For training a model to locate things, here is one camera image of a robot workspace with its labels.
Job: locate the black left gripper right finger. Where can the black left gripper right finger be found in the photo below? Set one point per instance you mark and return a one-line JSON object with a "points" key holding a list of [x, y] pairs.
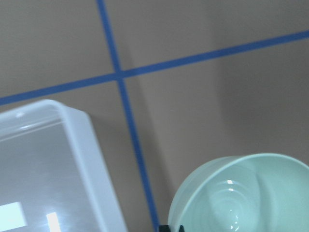
{"points": [[181, 228]]}

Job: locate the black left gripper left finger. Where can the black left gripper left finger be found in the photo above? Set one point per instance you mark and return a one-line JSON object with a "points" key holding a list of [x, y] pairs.
{"points": [[164, 228]]}

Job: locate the pale green bowl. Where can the pale green bowl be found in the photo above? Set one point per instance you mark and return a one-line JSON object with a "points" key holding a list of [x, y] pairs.
{"points": [[256, 193]]}

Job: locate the translucent white storage box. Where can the translucent white storage box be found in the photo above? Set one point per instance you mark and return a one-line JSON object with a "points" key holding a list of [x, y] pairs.
{"points": [[53, 177]]}

